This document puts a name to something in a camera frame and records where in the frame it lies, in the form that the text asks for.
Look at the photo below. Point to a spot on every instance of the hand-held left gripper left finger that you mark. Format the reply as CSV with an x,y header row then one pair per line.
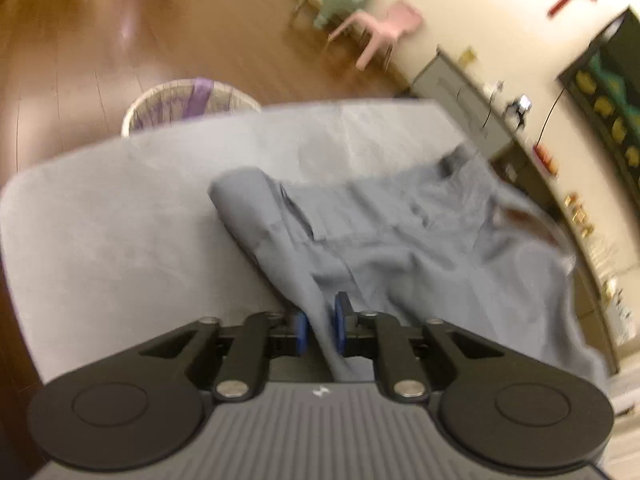
x,y
300,334

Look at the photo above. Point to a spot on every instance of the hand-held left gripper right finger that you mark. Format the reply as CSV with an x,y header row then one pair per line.
x,y
340,322

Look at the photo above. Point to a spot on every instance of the grey-blue pants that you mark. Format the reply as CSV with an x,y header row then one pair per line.
x,y
400,240

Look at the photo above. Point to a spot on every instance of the long low sideboard cabinet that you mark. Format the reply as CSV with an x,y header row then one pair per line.
x,y
450,90

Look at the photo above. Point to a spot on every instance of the purple cloth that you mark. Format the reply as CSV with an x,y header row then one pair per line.
x,y
201,92

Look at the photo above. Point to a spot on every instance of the red fruit bowl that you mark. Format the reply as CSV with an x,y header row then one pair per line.
x,y
546,159

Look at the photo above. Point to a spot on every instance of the group of orange jars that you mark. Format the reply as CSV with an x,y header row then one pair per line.
x,y
580,212

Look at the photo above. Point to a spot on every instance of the white wicker laundry basket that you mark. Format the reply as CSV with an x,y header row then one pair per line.
x,y
150,105

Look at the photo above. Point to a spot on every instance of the yellow cup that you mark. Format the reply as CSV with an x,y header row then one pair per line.
x,y
468,57

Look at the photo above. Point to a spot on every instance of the pink plastic chair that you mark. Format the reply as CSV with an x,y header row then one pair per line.
x,y
387,25

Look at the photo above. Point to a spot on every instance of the dark wall hanging yellow figures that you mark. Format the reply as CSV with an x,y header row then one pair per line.
x,y
612,100

